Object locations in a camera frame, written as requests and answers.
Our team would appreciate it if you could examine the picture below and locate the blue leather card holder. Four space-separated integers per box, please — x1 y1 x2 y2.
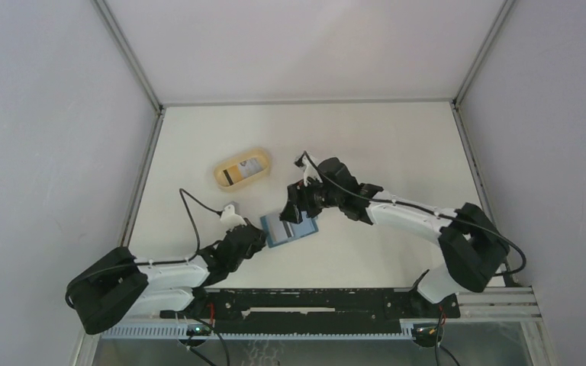
260 215 318 248

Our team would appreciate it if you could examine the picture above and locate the aluminium table frame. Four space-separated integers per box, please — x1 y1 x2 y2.
72 0 559 366

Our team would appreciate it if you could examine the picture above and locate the white card black stripe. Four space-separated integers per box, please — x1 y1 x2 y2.
264 213 293 245

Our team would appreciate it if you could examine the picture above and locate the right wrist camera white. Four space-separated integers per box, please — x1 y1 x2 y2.
294 151 324 187

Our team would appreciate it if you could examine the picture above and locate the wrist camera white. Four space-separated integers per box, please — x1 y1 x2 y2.
294 151 324 187
220 202 247 230

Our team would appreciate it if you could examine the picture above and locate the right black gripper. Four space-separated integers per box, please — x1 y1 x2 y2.
279 174 343 225

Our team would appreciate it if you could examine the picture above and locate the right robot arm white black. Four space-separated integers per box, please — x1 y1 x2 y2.
279 152 514 317

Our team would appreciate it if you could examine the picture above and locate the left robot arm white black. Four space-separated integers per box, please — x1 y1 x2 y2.
65 224 268 335

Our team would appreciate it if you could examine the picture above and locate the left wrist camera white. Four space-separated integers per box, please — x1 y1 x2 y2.
220 202 247 230

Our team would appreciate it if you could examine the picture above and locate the card in beige tray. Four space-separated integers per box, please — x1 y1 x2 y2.
221 157 263 186

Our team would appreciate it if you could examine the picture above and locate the beige oval tray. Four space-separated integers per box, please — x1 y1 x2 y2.
213 147 272 193

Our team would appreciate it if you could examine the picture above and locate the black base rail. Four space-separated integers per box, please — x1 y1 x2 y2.
159 287 461 336

